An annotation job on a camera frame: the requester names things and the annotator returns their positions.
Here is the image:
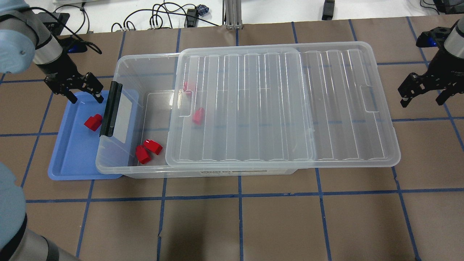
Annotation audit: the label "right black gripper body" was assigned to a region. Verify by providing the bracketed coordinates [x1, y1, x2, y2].
[416, 28, 463, 93]

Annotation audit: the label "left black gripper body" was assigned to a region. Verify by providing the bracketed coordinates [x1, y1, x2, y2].
[38, 62, 87, 95]

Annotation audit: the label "clear plastic box lid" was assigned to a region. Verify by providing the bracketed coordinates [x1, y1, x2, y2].
[165, 41, 401, 171]

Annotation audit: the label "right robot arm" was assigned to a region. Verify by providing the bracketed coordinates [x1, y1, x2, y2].
[398, 18, 464, 108]

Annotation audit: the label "blue plastic tray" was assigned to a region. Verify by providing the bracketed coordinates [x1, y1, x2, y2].
[47, 91, 122, 181]

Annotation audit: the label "clear plastic storage box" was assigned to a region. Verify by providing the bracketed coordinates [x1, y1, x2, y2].
[96, 47, 315, 178]

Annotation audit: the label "black adapter on desk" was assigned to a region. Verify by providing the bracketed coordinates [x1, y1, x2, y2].
[321, 0, 335, 20]

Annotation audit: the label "black box handle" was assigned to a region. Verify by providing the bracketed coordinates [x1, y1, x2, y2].
[99, 81, 123, 137]

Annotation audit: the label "black cables on desk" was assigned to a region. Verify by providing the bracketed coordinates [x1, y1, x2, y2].
[111, 3, 220, 32]

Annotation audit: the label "aluminium frame post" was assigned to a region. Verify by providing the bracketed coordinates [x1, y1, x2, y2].
[223, 0, 243, 30]

